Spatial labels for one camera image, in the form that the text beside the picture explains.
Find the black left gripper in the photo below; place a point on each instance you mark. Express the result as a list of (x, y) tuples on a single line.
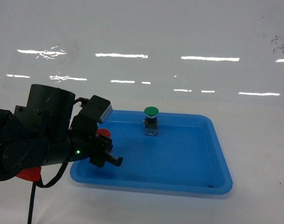
[(86, 143)]

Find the red mushroom push button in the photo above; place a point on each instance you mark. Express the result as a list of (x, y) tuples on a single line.
[(103, 132)]

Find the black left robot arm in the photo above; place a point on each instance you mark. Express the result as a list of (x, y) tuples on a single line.
[(54, 127)]

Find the blue plastic tray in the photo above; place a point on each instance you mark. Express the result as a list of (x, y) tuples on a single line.
[(184, 158)]

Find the green mushroom push button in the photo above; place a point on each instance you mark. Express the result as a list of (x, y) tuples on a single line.
[(150, 121)]

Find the white glossy back board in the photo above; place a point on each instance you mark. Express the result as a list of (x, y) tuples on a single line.
[(229, 51)]

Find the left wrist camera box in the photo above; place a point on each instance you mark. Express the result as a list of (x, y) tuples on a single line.
[(97, 109)]

